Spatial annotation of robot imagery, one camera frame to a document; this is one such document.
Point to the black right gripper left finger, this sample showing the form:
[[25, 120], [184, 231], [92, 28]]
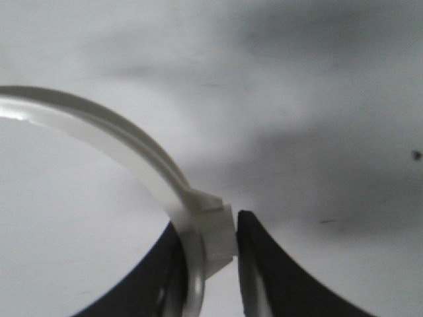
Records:
[[156, 286]]

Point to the white plastic half clamp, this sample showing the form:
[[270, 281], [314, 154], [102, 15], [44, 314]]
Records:
[[202, 221]]

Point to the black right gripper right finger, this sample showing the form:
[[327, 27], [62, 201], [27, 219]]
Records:
[[273, 284]]

